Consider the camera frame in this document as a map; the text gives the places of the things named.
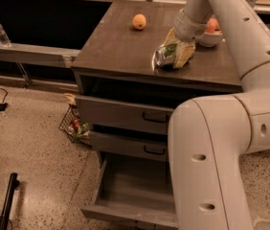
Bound clear plastic water bottle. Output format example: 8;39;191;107
0;24;11;47

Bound grey drawer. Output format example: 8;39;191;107
81;153;178;230
76;96;173;135
89;131;168;161

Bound bottom grey drawer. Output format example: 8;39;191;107
81;153;178;230

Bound black metal stand leg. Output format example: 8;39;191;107
0;172;20;230

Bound orange fruit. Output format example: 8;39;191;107
132;13;146;31

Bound grey metal shelf rail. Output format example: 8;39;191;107
0;43;79;68

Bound grey drawer cabinet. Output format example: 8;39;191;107
71;1;243;230

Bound top grey drawer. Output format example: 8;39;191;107
76;96;173;135

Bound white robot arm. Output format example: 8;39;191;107
169;0;270;230

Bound white ceramic bowl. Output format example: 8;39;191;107
196;32;223;47

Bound red apple in bowl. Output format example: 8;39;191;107
205;18;221;34

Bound middle grey drawer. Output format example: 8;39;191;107
89;131;168;161

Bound black wire basket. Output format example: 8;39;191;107
58;105;90;146

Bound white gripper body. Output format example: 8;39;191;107
173;9;207;42

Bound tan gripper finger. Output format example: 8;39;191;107
173;40;195;69
163;28;177;46

